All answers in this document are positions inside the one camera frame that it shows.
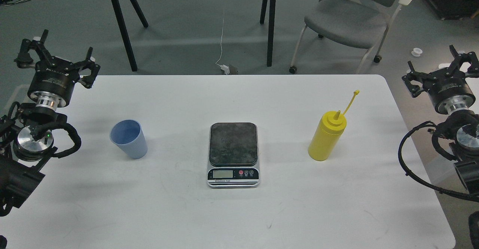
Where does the yellow squeeze bottle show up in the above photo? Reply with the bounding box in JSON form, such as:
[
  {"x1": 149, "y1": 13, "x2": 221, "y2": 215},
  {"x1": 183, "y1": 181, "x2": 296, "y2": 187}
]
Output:
[{"x1": 308, "y1": 89, "x2": 360, "y2": 162}]

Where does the digital kitchen scale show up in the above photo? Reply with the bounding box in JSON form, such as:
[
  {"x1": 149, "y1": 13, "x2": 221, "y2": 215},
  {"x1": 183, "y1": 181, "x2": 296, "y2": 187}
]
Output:
[{"x1": 207, "y1": 122, "x2": 260, "y2": 189}]

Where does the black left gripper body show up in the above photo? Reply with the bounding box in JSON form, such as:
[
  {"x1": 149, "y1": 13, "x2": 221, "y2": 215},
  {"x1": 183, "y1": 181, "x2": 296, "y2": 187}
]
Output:
[{"x1": 28, "y1": 61, "x2": 79, "y2": 108}]

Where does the white cable with plug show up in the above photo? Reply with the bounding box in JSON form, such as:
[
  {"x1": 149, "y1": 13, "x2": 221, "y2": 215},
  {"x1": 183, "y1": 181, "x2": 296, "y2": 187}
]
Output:
[{"x1": 216, "y1": 10, "x2": 239, "y2": 75}]

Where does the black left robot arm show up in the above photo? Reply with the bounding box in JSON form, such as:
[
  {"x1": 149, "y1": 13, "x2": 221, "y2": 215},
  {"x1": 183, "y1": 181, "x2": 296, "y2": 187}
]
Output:
[{"x1": 0, "y1": 30, "x2": 101, "y2": 216}]

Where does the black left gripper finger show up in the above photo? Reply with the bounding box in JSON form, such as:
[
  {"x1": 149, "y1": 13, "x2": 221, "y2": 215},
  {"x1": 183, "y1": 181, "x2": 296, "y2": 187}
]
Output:
[
  {"x1": 73, "y1": 47, "x2": 101, "y2": 89},
  {"x1": 14, "y1": 30, "x2": 57, "y2": 70}
]

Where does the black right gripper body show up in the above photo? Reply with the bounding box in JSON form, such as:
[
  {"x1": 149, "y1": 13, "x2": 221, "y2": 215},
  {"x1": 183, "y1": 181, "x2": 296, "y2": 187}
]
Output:
[{"x1": 427, "y1": 76, "x2": 476, "y2": 115}]

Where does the blue ribbed plastic cup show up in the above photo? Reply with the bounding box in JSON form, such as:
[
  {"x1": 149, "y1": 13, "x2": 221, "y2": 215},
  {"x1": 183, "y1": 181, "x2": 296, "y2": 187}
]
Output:
[{"x1": 109, "y1": 119, "x2": 148, "y2": 159}]

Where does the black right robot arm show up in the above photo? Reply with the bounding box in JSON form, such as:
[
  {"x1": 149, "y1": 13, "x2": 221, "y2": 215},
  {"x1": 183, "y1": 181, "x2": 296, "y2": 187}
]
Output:
[{"x1": 397, "y1": 45, "x2": 479, "y2": 202}]

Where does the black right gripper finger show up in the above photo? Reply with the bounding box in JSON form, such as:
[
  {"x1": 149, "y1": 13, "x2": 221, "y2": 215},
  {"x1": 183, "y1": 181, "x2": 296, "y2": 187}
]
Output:
[
  {"x1": 402, "y1": 61, "x2": 439, "y2": 98},
  {"x1": 445, "y1": 45, "x2": 479, "y2": 79}
]

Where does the small white spool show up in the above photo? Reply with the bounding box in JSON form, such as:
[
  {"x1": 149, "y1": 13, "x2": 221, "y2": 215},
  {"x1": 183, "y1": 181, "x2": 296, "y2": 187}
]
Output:
[{"x1": 411, "y1": 47, "x2": 423, "y2": 58}]

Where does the grey office chair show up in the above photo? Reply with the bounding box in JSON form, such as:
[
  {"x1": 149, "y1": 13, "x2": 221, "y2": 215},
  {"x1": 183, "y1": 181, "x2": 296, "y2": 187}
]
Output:
[{"x1": 289, "y1": 0, "x2": 412, "y2": 74}]

